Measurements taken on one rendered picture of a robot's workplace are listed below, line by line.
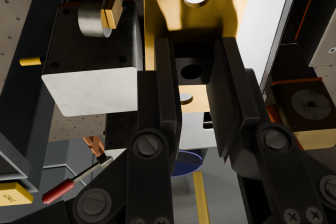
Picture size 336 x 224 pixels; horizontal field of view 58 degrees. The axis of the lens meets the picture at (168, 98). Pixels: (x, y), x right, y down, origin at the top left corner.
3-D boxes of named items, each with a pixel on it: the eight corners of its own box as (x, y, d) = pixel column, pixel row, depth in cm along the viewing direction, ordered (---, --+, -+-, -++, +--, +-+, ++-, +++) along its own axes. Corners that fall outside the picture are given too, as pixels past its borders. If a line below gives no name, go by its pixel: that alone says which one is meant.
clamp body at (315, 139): (289, 29, 84) (345, 147, 62) (239, 34, 84) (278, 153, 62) (298, 3, 77) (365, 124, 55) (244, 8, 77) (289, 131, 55)
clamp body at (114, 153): (149, 40, 83) (155, 162, 61) (106, 44, 83) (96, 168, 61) (146, 18, 77) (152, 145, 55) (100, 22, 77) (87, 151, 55)
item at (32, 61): (103, 54, 45) (103, 60, 45) (23, 61, 45) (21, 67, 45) (102, 48, 45) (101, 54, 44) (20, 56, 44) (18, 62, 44)
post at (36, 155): (74, 17, 75) (42, 192, 48) (43, 20, 75) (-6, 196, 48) (64, -10, 69) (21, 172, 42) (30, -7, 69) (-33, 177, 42)
